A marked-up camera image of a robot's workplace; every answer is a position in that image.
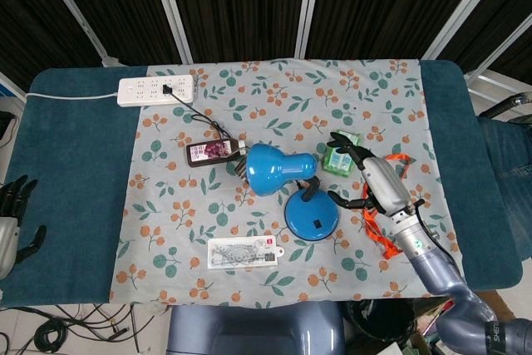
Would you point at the white power strip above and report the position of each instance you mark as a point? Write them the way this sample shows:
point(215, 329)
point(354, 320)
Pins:
point(141, 91)

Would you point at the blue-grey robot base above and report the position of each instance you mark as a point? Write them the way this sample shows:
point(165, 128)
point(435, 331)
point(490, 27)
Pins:
point(249, 330)

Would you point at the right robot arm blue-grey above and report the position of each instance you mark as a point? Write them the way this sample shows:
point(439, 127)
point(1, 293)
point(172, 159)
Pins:
point(440, 272)

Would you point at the dark bottle purple label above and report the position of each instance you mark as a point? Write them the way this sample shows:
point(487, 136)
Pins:
point(208, 152)

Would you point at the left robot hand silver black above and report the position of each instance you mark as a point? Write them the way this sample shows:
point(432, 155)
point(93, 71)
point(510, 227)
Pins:
point(8, 234)

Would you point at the black curtain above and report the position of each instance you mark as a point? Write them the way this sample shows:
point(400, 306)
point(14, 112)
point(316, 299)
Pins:
point(241, 1)

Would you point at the cardboard box of packages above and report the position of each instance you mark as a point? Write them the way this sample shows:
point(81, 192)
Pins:
point(428, 330)

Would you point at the teal table cover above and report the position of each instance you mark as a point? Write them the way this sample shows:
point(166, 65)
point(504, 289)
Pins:
point(75, 164)

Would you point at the white aluminium partition post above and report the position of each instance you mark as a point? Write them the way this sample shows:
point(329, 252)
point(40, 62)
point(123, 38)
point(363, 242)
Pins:
point(461, 10)
point(498, 51)
point(79, 18)
point(306, 6)
point(172, 10)

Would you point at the ruler set in clear package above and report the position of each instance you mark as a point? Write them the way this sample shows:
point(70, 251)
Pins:
point(241, 253)

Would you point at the black waste bin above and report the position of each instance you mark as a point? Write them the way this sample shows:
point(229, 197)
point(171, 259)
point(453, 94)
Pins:
point(378, 321)

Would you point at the floral grey tablecloth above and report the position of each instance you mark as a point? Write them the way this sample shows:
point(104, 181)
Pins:
point(257, 93)

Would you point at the green tissue pack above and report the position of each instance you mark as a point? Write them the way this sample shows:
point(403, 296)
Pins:
point(336, 164)

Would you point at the blue denim fabric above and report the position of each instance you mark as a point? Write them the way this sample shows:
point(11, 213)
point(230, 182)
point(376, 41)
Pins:
point(511, 151)

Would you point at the blue desk lamp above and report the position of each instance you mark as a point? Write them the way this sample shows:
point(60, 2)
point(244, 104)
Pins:
point(266, 168)

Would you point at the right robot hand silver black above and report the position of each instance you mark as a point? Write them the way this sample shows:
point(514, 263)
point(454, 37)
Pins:
point(384, 182)

